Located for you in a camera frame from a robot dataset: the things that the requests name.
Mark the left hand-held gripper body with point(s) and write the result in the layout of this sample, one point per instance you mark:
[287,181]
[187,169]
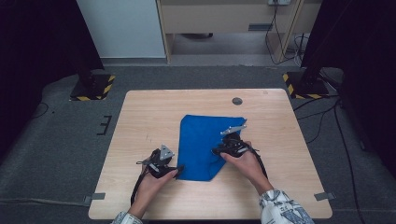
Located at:
[163,169]

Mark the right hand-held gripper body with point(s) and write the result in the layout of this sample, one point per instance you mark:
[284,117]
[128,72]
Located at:
[234,144]

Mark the blue cloth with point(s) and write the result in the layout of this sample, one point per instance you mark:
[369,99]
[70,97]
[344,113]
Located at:
[199,143]

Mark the person's left hand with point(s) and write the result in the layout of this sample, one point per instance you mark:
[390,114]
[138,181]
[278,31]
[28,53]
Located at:
[151,188]

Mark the person's right hand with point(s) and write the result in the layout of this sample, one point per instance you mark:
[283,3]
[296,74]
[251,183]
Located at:
[246,169]

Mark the grey round table grommet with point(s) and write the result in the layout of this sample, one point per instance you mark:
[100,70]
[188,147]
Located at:
[237,101]

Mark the left patterned sleeve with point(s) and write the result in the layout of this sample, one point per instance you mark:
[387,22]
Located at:
[126,218]

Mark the patterned sleeve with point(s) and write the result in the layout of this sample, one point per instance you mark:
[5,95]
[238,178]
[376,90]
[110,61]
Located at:
[126,218]
[283,208]

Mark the right patterned sleeve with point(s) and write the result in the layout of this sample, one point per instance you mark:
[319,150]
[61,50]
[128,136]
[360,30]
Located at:
[283,208]

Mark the black stand base yellow stripes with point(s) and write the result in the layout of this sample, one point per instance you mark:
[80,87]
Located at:
[97,87]
[311,91]

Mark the light wooden desk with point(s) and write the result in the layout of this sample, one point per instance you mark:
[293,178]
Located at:
[218,18]

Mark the white panel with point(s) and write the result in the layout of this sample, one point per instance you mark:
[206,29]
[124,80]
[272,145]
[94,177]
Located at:
[124,28]

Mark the white power strip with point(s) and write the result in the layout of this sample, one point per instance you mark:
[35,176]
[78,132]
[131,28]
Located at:
[280,2]

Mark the black curtain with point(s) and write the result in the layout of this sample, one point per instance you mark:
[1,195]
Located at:
[37,46]
[367,46]

